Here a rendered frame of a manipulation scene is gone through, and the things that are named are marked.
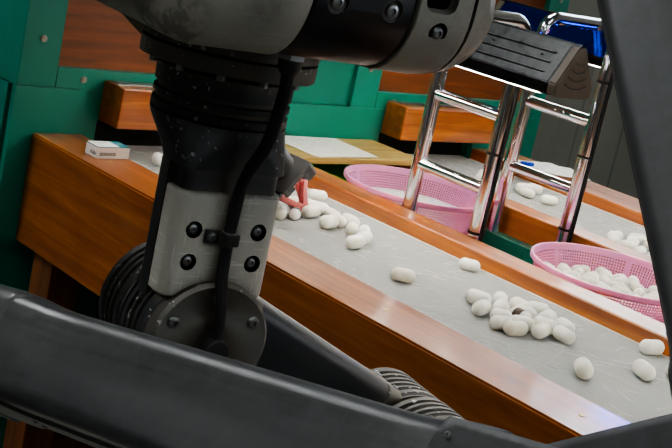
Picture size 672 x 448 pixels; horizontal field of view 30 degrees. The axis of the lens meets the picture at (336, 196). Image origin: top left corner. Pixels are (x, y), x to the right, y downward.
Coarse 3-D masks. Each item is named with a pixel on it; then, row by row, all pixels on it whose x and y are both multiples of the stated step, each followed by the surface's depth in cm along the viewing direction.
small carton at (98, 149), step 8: (88, 144) 197; (96, 144) 196; (104, 144) 197; (112, 144) 199; (120, 144) 200; (88, 152) 197; (96, 152) 195; (104, 152) 196; (112, 152) 197; (120, 152) 198; (128, 152) 199
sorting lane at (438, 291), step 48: (288, 240) 183; (336, 240) 188; (384, 240) 194; (384, 288) 170; (432, 288) 175; (480, 288) 180; (480, 336) 158; (528, 336) 163; (576, 336) 167; (624, 336) 171; (576, 384) 148; (624, 384) 152
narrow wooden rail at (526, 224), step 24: (408, 168) 245; (432, 192) 241; (504, 216) 228; (528, 216) 224; (528, 240) 224; (552, 240) 220; (576, 240) 216; (600, 240) 216; (600, 264) 213; (624, 264) 209
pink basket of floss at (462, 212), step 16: (352, 176) 230; (368, 176) 234; (384, 176) 236; (400, 176) 237; (432, 176) 237; (384, 192) 214; (416, 208) 213; (432, 208) 213; (448, 208) 213; (464, 208) 215; (448, 224) 216; (464, 224) 219
